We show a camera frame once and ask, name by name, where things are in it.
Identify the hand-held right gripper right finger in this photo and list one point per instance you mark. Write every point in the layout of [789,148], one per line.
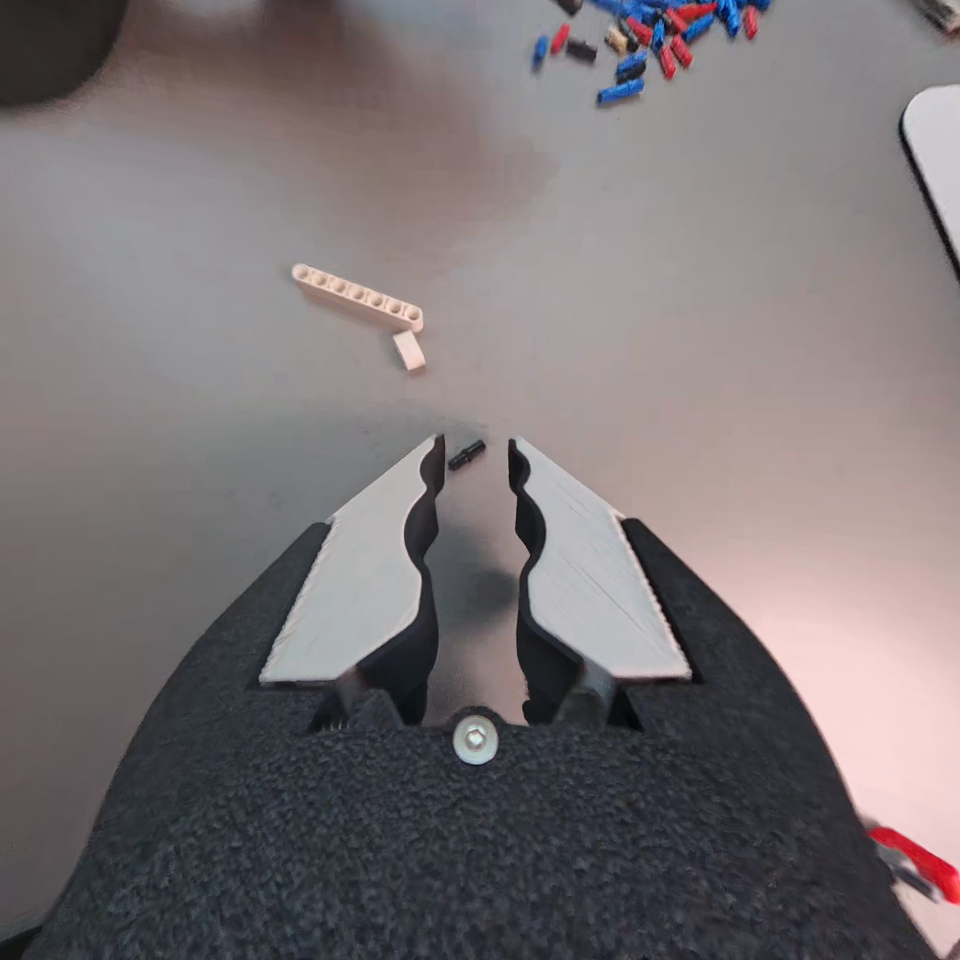
[600,600]

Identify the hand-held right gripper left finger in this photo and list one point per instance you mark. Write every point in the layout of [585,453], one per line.
[352,600]

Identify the black brick pin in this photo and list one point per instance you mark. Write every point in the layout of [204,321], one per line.
[466,455]

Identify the white brick connector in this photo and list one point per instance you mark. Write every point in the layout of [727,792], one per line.
[409,352]

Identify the white brick beam with holes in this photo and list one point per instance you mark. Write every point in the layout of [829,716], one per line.
[352,294]

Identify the toy brick race car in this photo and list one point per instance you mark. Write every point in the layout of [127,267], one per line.
[915,851]

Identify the pile of small brick pins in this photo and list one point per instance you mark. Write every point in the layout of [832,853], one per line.
[660,45]

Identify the grey desk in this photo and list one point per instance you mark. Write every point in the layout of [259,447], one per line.
[675,300]

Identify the black chair armrest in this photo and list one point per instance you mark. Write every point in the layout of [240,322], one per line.
[45,45]

